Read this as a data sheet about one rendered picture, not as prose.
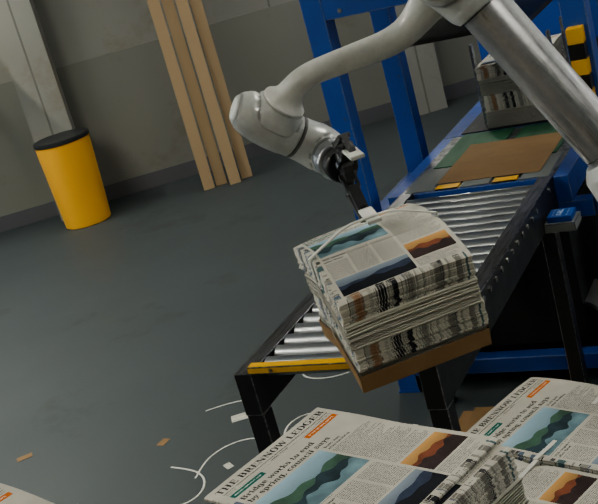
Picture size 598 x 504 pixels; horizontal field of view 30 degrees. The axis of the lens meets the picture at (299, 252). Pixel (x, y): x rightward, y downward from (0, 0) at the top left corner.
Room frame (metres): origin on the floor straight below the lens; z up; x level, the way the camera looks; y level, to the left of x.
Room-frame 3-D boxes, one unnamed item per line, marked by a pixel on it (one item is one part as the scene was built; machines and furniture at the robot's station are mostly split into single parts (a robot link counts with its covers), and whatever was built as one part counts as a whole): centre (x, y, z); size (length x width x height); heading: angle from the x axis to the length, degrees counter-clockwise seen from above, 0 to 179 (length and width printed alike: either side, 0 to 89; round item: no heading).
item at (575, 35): (3.43, -1.02, 1.05); 0.05 x 0.05 x 0.45; 61
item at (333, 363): (2.49, 0.01, 0.81); 0.43 x 0.03 x 0.02; 61
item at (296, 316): (3.18, -0.10, 0.74); 1.34 x 0.05 x 0.12; 151
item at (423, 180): (3.95, -0.81, 0.75); 0.70 x 0.65 x 0.10; 151
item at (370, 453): (1.50, 0.02, 1.06); 0.37 x 0.29 x 0.01; 43
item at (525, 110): (4.45, -1.09, 0.93); 0.38 x 0.30 x 0.26; 151
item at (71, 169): (8.09, 1.45, 0.33); 0.43 x 0.42 x 0.67; 4
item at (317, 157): (2.42, -0.13, 1.32); 0.09 x 0.06 x 0.09; 98
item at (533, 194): (2.94, -0.54, 0.74); 1.34 x 0.05 x 0.12; 151
